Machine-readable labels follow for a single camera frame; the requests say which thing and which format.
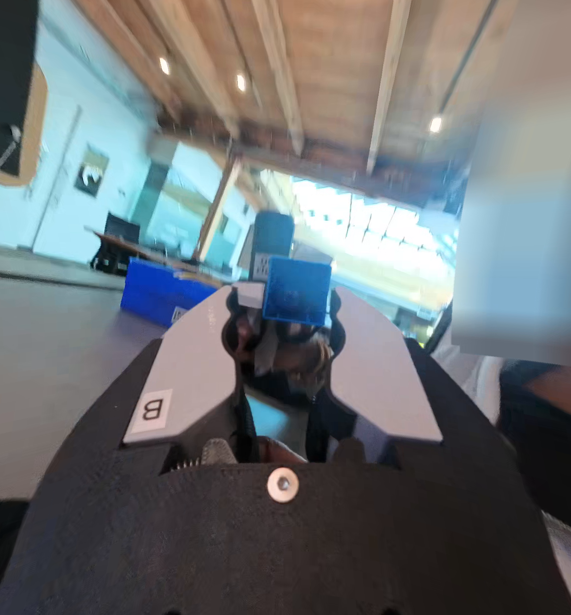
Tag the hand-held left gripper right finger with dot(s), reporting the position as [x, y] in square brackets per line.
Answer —
[386, 384]

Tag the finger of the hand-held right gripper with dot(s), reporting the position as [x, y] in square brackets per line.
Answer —
[249, 294]

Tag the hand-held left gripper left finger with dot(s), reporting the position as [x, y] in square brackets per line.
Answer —
[189, 379]

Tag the blue square plastic tube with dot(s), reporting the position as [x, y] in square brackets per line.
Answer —
[295, 293]

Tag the blue storage bin white label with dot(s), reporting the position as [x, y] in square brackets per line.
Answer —
[151, 293]

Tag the wooden office desk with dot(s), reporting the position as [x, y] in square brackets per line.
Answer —
[122, 245]

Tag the black panel desk lamp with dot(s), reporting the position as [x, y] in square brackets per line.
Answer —
[2, 72]

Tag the person's left hand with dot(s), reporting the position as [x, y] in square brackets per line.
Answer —
[276, 449]

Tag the glass skylight roof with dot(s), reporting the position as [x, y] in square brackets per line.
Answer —
[362, 226]

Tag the black office chair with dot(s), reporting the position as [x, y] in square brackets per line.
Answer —
[107, 262]

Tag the ceiling spotlight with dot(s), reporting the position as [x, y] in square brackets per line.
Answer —
[435, 124]
[164, 66]
[241, 82]

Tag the person's black shirt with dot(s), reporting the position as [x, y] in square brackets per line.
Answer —
[545, 432]

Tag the framed wall picture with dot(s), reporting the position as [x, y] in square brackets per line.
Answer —
[91, 173]

